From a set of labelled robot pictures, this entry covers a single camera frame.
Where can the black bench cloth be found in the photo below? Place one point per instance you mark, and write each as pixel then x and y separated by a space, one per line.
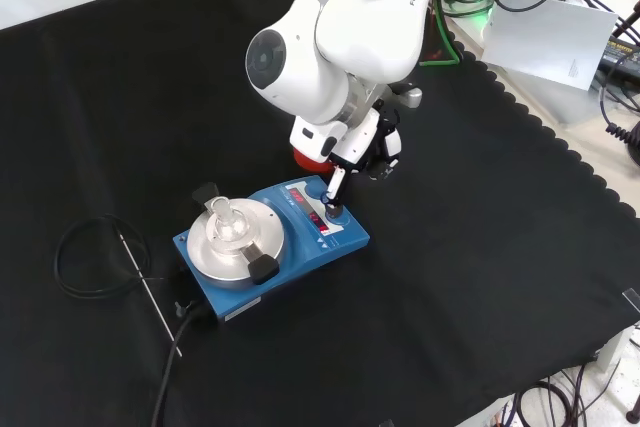
pixel 450 272

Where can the white bench leg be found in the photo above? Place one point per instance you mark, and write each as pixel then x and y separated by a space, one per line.
pixel 617 347

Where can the clear round-bottom glass flask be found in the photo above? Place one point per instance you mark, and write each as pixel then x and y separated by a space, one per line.
pixel 227 227

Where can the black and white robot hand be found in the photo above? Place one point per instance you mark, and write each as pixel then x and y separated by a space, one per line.
pixel 350 139

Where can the red round cap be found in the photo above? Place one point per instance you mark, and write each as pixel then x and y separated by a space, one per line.
pixel 305 159

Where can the thin steel temperature probe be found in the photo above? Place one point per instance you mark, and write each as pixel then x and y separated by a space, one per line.
pixel 150 294

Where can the black device with yellow label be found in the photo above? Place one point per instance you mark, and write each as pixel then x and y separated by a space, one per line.
pixel 622 54

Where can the heater with blue base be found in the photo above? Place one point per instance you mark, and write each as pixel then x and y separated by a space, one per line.
pixel 345 232

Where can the white paper sheet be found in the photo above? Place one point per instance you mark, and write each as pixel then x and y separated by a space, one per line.
pixel 545 42

